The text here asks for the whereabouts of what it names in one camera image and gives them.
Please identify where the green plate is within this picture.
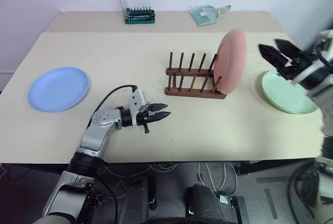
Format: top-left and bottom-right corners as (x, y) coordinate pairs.
(261, 70), (319, 115)

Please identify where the green screwdriver bit set case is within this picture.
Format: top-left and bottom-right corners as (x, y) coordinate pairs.
(116, 0), (157, 25)

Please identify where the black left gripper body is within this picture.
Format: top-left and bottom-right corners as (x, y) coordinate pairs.
(137, 103), (157, 135)

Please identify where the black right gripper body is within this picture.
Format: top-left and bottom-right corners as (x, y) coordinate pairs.
(277, 49), (317, 81)

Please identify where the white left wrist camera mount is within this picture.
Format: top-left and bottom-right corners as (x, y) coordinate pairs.
(127, 88), (151, 128)

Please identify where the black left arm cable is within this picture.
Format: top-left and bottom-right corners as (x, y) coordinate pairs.
(87, 85), (138, 224)

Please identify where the white floor cable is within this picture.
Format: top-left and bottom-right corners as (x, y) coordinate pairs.
(197, 161), (239, 196)

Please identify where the black floor cable bundle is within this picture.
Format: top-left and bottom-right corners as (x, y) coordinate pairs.
(287, 164), (319, 215)

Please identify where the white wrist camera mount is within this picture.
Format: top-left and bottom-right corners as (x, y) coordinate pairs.
(290, 30), (333, 86)
(127, 88), (151, 128)

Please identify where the pink plate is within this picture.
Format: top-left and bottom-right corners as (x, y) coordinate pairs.
(212, 29), (247, 96)

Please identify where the clear green mini dustpan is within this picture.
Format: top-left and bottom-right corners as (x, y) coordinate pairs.
(189, 4), (232, 28)

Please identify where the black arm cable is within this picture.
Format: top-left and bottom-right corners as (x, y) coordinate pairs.
(87, 85), (138, 224)
(313, 42), (333, 68)

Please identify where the dark rounded robot leg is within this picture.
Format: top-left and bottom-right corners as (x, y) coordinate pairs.
(121, 177), (158, 224)
(184, 182), (222, 224)

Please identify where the wooden dish rack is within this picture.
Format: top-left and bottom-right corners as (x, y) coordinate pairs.
(164, 51), (228, 100)

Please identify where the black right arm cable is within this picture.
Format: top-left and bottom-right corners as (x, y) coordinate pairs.
(313, 42), (333, 68)

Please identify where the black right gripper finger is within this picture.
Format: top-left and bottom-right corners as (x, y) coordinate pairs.
(258, 43), (287, 75)
(274, 38), (302, 61)

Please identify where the black floor plate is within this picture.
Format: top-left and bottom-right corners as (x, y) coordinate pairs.
(219, 194), (250, 224)

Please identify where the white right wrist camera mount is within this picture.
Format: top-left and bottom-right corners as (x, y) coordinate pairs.
(290, 30), (333, 86)

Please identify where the blue plate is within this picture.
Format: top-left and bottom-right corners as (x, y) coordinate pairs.
(28, 67), (90, 113)

